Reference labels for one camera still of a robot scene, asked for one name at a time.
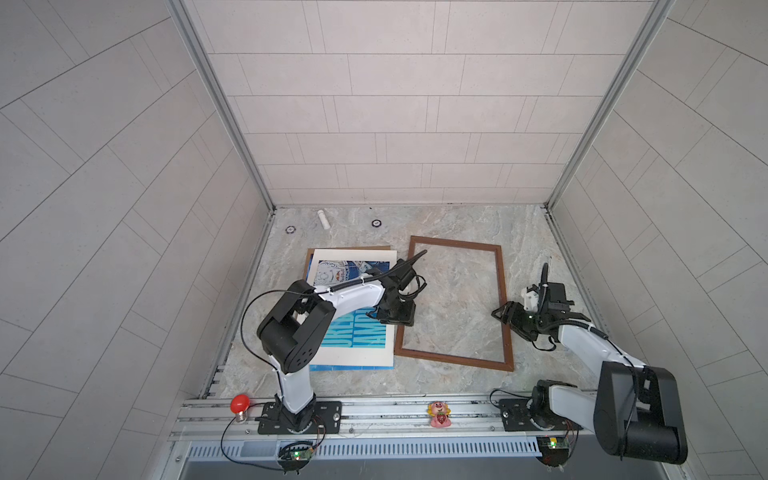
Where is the brown wooden picture frame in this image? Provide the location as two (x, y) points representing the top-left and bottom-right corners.
(394, 235), (516, 373)

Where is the blue poster with white mat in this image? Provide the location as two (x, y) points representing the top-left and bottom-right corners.
(306, 247), (397, 371)

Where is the transparent acrylic sheet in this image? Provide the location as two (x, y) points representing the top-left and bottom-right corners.
(403, 242), (508, 364)

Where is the brown backing board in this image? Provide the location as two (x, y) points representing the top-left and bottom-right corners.
(304, 245), (397, 286)

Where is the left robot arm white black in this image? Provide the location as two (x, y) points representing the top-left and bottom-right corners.
(257, 260), (427, 433)

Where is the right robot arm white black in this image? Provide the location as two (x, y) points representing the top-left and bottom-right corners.
(492, 281), (688, 465)

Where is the white cylinder tube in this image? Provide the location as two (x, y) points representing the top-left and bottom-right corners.
(317, 209), (331, 230)

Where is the pink toy figurine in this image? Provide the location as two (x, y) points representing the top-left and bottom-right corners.
(427, 401), (452, 429)

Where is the right circuit board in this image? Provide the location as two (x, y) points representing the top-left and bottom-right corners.
(536, 436), (571, 468)

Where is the circuit board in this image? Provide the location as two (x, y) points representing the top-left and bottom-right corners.
(536, 436), (571, 468)
(277, 441), (316, 472)

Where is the left circuit board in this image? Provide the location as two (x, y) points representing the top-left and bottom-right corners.
(277, 441), (316, 472)

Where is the red emergency stop button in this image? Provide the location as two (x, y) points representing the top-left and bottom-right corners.
(230, 394), (251, 423)

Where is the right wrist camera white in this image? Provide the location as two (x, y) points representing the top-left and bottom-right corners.
(522, 285), (540, 312)

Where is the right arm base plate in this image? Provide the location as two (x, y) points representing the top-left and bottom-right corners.
(497, 398), (539, 432)

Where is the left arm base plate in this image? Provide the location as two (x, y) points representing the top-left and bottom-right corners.
(257, 400), (342, 435)

